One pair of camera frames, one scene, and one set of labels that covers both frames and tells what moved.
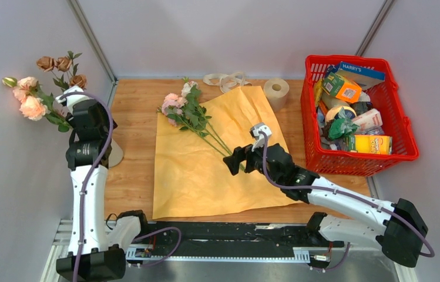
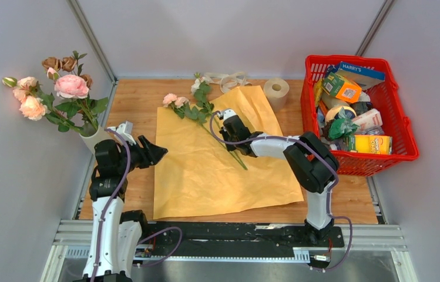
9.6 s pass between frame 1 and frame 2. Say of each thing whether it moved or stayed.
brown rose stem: moved
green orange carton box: stayed
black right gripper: moved
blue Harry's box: stayed
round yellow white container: stayed
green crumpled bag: stayed
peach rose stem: stayed
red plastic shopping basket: stayed
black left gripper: moved
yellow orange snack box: stayed
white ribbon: stayed
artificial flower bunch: moved
